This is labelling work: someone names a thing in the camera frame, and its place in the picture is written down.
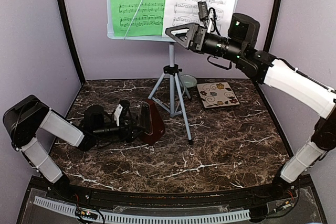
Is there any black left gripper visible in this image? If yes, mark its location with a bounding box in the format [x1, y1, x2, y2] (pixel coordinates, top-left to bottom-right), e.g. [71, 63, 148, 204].
[93, 116, 146, 143]

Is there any light blue music stand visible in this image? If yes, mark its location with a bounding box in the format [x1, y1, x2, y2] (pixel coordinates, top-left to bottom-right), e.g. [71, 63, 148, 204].
[105, 0, 245, 145]

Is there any green sheet music page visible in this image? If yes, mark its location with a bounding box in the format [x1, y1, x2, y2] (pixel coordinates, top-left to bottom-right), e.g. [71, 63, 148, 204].
[110, 0, 165, 37]

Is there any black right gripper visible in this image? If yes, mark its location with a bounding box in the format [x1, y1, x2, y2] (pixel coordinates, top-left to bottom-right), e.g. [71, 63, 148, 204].
[165, 22, 245, 62]

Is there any small circuit board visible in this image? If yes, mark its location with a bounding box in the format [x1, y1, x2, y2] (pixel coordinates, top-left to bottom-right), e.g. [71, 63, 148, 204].
[75, 209, 98, 221]

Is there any black front rail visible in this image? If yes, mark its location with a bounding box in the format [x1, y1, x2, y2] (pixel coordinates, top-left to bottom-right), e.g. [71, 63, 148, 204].
[28, 176, 301, 209]

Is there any red wooden metronome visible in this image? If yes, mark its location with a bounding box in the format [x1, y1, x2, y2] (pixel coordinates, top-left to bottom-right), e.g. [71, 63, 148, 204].
[138, 99, 165, 145]

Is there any floral square plate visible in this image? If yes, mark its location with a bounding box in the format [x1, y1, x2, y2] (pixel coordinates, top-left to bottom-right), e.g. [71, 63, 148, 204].
[196, 81, 240, 109]

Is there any celadon green bowl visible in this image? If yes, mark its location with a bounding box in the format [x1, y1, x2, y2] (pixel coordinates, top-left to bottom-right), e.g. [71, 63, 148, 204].
[180, 74, 197, 88]

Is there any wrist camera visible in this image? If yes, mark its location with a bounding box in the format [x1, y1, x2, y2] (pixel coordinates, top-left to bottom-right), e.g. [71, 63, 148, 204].
[113, 100, 130, 126]
[197, 1, 220, 35]

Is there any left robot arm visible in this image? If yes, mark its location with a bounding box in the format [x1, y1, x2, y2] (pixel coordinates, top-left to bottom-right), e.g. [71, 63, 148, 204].
[3, 95, 145, 201]

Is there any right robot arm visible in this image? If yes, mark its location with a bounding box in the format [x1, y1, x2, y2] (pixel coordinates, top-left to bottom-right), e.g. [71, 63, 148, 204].
[165, 13, 335, 200]

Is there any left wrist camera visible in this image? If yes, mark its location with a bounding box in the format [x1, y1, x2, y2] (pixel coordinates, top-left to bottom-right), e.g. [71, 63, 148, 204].
[113, 100, 130, 126]

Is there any left black frame post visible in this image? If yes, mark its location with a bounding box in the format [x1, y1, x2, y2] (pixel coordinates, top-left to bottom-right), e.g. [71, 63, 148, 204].
[57, 0, 86, 85]

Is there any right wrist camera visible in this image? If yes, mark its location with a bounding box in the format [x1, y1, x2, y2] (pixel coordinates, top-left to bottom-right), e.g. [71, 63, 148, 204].
[197, 1, 220, 35]

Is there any white slotted cable duct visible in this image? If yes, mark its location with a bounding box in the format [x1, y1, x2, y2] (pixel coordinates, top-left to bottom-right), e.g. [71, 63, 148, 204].
[33, 196, 250, 223]

